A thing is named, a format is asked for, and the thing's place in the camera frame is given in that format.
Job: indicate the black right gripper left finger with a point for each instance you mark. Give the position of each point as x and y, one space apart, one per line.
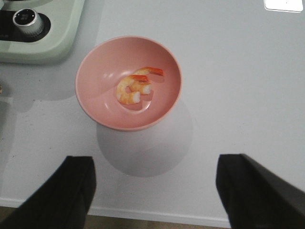
62 202

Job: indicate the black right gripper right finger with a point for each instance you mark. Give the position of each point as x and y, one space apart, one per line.
255 198

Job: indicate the pink bowl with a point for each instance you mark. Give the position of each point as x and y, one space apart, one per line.
108 63

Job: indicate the green breakfast maker base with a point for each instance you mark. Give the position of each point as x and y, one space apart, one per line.
61 19

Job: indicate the right silver knob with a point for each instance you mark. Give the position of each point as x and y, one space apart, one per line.
28 21

